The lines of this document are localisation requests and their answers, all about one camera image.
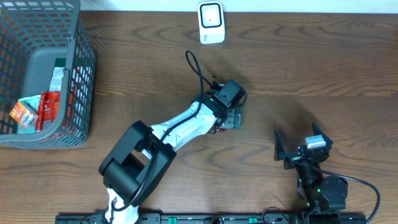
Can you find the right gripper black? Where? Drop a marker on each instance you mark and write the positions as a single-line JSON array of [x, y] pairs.
[[280, 150]]

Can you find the red snack bag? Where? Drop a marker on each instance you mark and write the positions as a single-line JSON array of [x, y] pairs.
[[51, 107]]

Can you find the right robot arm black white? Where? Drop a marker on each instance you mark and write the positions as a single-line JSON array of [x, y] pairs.
[[324, 195]]

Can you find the green white 3M package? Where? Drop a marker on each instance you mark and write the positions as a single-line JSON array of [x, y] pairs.
[[58, 74]]

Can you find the white barcode scanner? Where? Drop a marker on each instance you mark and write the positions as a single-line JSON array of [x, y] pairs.
[[211, 22]]

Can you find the red stick packet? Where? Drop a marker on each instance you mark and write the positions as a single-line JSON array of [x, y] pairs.
[[40, 112]]

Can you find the teal wipes pack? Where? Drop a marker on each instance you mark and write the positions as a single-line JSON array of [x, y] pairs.
[[33, 102]]

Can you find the small orange box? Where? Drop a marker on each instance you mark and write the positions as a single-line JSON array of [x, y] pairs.
[[24, 115]]

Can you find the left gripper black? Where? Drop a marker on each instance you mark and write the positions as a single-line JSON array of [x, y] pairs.
[[239, 123]]

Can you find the grey plastic mesh basket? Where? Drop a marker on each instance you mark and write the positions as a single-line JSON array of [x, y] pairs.
[[36, 37]]

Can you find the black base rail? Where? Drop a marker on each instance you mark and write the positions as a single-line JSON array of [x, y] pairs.
[[273, 218]]

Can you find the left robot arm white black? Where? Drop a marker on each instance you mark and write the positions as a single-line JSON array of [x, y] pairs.
[[139, 160]]

